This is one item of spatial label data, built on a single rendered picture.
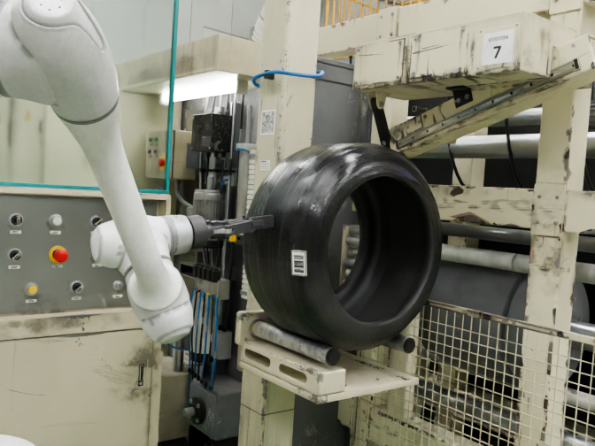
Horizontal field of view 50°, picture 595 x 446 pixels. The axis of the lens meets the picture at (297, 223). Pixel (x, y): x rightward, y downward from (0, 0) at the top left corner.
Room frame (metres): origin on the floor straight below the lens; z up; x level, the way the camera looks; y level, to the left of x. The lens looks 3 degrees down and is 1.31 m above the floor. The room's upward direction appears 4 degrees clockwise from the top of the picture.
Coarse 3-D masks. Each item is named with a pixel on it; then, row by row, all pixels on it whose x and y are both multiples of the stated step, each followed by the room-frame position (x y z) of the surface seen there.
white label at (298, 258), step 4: (292, 252) 1.51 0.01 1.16; (296, 252) 1.50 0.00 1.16; (300, 252) 1.50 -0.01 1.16; (304, 252) 1.49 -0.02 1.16; (292, 256) 1.51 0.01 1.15; (296, 256) 1.50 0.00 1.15; (300, 256) 1.50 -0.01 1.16; (304, 256) 1.49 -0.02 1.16; (292, 260) 1.51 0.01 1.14; (296, 260) 1.51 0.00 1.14; (300, 260) 1.50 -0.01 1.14; (304, 260) 1.50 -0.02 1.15; (292, 264) 1.51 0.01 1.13; (296, 264) 1.51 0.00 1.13; (300, 264) 1.50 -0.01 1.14; (304, 264) 1.50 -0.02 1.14; (292, 268) 1.51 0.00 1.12; (296, 268) 1.51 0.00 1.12; (300, 268) 1.50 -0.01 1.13; (304, 268) 1.50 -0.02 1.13; (292, 272) 1.51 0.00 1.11; (296, 272) 1.51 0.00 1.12; (300, 272) 1.50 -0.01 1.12; (304, 272) 1.50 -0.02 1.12
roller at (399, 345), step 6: (396, 336) 1.77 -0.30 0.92; (402, 336) 1.76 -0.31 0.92; (390, 342) 1.77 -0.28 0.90; (396, 342) 1.75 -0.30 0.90; (402, 342) 1.74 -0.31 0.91; (408, 342) 1.73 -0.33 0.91; (414, 342) 1.75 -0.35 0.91; (396, 348) 1.76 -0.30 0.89; (402, 348) 1.74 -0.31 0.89; (408, 348) 1.73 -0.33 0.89
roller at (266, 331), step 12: (264, 324) 1.80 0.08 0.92; (264, 336) 1.77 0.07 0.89; (276, 336) 1.73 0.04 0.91; (288, 336) 1.69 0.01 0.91; (300, 336) 1.67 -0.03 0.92; (288, 348) 1.69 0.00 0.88; (300, 348) 1.64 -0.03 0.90; (312, 348) 1.61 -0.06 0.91; (324, 348) 1.58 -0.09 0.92; (324, 360) 1.57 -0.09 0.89; (336, 360) 1.57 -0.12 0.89
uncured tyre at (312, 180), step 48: (336, 144) 1.71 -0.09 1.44; (288, 192) 1.58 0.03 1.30; (336, 192) 1.55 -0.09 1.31; (384, 192) 1.95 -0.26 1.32; (288, 240) 1.52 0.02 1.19; (384, 240) 1.99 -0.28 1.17; (432, 240) 1.77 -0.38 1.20; (288, 288) 1.54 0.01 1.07; (384, 288) 1.94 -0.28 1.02; (336, 336) 1.59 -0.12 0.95; (384, 336) 1.67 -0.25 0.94
